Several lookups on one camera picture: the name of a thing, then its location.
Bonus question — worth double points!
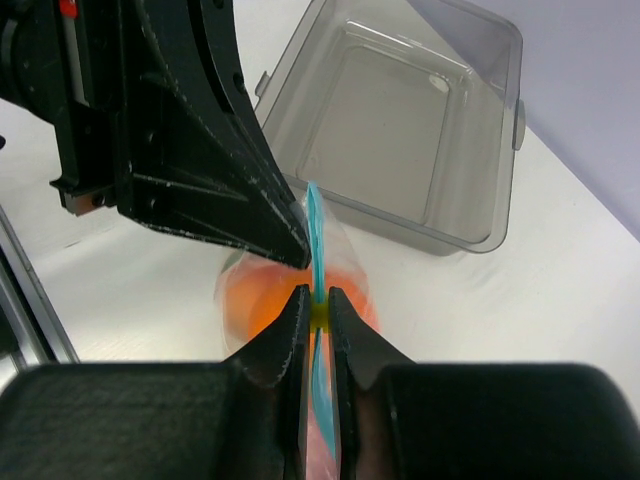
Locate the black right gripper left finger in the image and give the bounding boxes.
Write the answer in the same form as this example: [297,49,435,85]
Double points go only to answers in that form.
[1,285,310,479]

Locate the yellow zip slider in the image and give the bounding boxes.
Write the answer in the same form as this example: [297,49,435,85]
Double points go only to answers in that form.
[310,301,330,334]

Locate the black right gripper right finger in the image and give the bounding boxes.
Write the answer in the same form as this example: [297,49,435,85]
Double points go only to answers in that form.
[328,288,639,479]

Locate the orange fake orange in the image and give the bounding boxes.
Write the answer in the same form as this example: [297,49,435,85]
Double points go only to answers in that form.
[215,265,379,342]

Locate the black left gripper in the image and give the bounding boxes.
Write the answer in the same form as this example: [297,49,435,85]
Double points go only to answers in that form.
[1,1,294,218]

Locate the pink fake peach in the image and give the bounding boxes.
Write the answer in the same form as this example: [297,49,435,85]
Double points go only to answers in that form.
[306,400,339,480]

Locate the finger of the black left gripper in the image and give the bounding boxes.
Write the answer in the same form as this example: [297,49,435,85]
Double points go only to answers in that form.
[117,75,311,269]

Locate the clear zip top bag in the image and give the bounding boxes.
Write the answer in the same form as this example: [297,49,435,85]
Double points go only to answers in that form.
[214,180,384,480]

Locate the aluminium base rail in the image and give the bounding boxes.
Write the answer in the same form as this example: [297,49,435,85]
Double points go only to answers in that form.
[1,213,79,375]

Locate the clear grey plastic container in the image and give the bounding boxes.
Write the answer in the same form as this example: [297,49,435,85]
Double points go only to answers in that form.
[256,1,526,256]

